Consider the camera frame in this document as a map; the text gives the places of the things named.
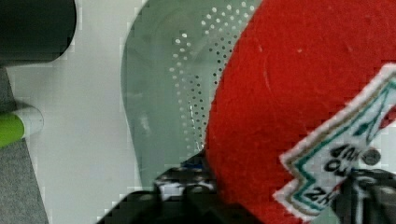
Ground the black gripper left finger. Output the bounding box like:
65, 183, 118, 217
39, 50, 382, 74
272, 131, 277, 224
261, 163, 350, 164
96, 152, 263, 224

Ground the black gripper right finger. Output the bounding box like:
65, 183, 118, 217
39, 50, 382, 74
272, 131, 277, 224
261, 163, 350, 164
332, 169, 396, 224

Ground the red plush ketchup bottle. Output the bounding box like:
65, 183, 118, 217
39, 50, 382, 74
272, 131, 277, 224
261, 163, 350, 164
205, 0, 396, 224

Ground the green perforated strainer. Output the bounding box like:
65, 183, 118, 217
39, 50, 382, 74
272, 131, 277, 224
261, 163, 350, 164
121, 0, 262, 189

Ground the green white marker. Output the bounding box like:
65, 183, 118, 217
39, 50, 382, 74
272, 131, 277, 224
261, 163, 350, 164
0, 106, 44, 147

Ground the black cylinder post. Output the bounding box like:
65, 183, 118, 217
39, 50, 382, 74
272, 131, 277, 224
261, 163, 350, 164
0, 0, 77, 66

